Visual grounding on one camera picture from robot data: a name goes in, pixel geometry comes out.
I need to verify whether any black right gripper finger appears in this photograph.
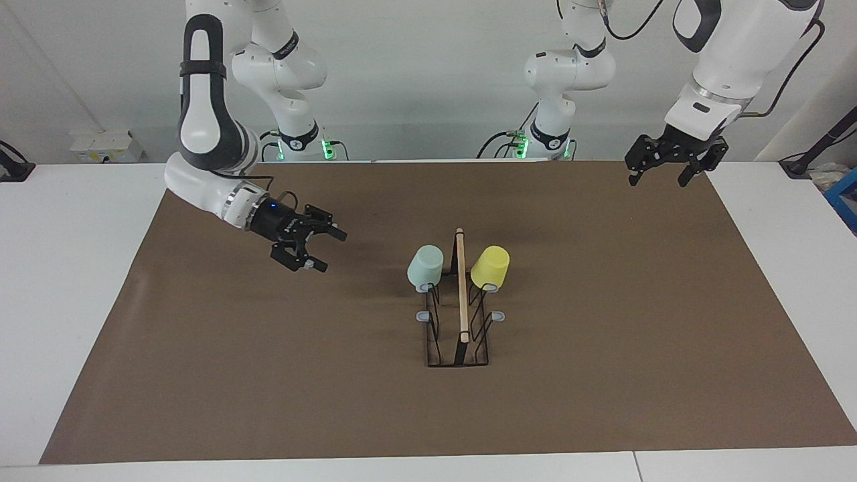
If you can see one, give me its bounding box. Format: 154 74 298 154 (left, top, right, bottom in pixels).
304 207 349 242
270 239 329 274

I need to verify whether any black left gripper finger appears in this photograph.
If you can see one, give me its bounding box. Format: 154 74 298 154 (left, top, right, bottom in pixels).
677 137 730 189
624 135 661 187

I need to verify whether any pale green plastic cup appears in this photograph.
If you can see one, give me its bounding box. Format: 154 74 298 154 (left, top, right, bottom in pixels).
407 245 445 293

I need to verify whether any yellow plastic cup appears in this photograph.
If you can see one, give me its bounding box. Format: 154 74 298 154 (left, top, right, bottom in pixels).
470 246 511 293

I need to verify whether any black stand with base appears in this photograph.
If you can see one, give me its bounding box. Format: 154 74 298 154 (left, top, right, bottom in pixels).
780 107 857 179

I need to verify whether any crumpled clear plastic bag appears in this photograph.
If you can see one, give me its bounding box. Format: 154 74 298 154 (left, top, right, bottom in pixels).
809 163 850 193

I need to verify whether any brown table mat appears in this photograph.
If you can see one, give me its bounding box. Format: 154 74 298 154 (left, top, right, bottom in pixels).
39 161 857 465

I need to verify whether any blue box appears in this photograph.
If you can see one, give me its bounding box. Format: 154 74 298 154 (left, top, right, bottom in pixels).
825 167 857 235

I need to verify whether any black table clamp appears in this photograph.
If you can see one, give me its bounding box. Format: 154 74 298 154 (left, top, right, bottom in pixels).
0 141 35 183

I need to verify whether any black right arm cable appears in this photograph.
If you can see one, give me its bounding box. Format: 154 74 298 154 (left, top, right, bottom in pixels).
181 80 299 210

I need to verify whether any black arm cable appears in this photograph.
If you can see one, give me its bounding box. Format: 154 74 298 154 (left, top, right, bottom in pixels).
181 80 299 210
598 0 826 118

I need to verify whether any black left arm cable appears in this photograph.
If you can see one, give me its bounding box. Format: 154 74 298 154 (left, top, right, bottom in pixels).
598 0 826 118

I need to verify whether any black wire cup rack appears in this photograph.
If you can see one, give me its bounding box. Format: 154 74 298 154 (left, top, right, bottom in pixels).
416 228 505 368

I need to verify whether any white wall socket box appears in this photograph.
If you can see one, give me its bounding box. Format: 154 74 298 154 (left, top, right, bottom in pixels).
70 131 143 163

